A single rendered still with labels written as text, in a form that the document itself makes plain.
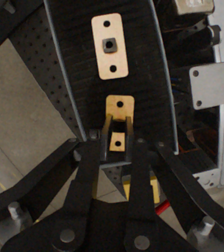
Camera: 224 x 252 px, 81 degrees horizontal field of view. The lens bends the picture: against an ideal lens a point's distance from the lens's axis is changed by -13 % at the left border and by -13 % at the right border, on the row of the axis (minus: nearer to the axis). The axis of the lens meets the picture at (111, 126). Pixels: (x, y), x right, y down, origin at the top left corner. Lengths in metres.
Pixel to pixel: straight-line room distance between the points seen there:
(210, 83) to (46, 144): 1.64
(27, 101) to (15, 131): 0.42
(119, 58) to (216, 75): 0.18
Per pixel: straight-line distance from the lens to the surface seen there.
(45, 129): 1.68
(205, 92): 0.30
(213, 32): 0.32
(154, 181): 0.28
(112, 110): 0.21
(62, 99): 0.73
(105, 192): 1.91
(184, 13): 0.33
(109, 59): 0.21
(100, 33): 0.21
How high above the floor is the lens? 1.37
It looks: 70 degrees down
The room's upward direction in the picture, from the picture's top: 167 degrees counter-clockwise
